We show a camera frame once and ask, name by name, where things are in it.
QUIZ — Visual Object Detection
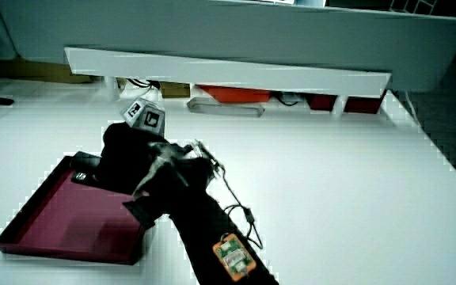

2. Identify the person's right hand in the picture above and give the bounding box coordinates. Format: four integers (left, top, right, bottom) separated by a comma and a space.
94, 97, 226, 199

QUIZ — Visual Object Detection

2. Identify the black stapler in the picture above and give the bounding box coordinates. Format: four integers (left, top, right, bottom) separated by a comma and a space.
70, 150, 103, 185

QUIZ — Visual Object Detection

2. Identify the orange box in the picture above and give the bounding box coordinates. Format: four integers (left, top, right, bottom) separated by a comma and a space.
197, 84, 272, 105

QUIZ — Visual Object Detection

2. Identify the white partition panel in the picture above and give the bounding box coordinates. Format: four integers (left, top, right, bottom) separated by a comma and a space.
0, 0, 456, 93

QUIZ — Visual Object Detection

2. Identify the brown cardboard box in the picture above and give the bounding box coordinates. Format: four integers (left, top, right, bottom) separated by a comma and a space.
159, 81, 192, 99

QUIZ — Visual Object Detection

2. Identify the orange circuit board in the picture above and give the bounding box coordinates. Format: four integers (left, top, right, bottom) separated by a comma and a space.
211, 233, 258, 283

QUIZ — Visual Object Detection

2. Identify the maroon square plate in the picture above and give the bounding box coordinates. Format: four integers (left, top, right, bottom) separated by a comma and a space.
0, 155, 156, 266

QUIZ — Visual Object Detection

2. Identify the white desk shelf riser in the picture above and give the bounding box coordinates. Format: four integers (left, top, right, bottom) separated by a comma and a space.
64, 46, 393, 116

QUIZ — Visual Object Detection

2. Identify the dark red box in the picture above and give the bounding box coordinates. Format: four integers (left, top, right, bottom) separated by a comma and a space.
306, 93, 386, 116

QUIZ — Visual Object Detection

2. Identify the thin black glove cable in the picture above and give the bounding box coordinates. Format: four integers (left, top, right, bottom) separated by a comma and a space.
194, 139, 265, 251

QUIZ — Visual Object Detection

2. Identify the grey flat case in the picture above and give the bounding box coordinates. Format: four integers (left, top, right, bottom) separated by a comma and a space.
186, 97, 266, 119

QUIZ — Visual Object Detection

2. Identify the person's right forearm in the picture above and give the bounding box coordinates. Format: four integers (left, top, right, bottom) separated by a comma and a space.
123, 188, 280, 285

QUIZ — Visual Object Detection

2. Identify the flat brown cardboard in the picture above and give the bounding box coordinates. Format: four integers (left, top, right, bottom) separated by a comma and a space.
0, 56, 95, 85

